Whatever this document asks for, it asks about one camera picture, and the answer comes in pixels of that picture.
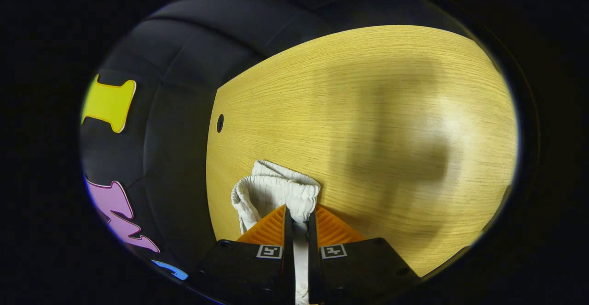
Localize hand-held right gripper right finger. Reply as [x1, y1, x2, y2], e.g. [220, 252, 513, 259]
[307, 205, 420, 305]

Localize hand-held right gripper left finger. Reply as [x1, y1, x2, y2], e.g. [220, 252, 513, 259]
[196, 205, 295, 305]

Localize white jeans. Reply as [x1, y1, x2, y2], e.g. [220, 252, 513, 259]
[231, 160, 321, 305]

